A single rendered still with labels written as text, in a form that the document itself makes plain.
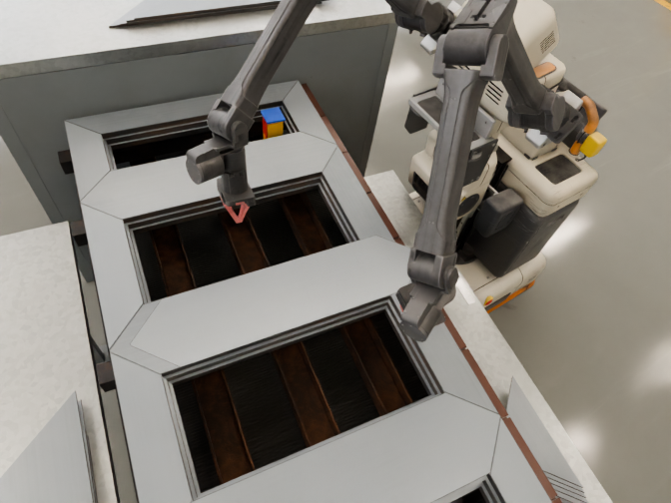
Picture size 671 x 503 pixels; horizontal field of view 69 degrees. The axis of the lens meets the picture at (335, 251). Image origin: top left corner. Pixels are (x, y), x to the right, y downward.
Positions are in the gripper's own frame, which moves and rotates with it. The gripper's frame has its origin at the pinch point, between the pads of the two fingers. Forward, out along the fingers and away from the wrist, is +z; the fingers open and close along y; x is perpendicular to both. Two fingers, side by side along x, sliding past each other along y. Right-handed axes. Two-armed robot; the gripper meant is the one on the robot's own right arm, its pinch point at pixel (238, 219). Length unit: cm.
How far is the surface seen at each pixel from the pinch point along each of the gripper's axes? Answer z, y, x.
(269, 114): -3.6, -44.7, 22.1
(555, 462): 40, 66, 57
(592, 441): 107, 49, 122
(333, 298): 14.7, 19.6, 17.1
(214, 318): 14.9, 15.6, -11.1
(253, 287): 13.2, 10.7, -0.3
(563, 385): 102, 27, 125
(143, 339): 15.5, 15.5, -26.9
